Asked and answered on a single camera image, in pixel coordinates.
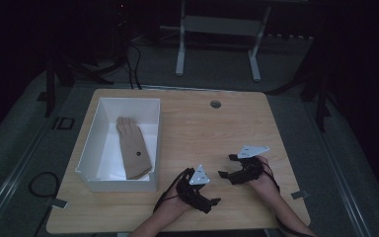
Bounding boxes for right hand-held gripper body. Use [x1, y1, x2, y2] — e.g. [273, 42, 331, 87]
[229, 144, 271, 186]

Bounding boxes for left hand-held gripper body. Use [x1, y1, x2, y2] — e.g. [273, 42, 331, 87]
[176, 164, 213, 208]

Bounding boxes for beige glove with black button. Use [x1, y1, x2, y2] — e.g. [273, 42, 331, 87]
[115, 116, 153, 181]

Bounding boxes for white rectangular box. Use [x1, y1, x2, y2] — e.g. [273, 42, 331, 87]
[75, 96, 162, 193]

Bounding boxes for person's right hand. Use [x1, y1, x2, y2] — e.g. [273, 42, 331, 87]
[247, 156, 281, 199]

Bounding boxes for person's left hand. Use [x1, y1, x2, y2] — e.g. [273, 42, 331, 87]
[160, 190, 194, 217]

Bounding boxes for grey tape piece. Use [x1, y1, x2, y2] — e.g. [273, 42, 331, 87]
[290, 190, 310, 200]
[49, 197, 69, 209]

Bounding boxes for black tripod stand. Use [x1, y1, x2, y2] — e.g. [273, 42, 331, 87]
[42, 45, 114, 119]
[265, 33, 335, 133]

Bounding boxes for black hanging cables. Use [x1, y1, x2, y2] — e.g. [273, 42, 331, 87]
[116, 13, 143, 91]

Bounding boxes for pale metal stand frame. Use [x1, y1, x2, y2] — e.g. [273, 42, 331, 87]
[160, 0, 272, 83]

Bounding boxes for black looped floor cable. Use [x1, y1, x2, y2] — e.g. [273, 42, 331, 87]
[28, 171, 61, 199]

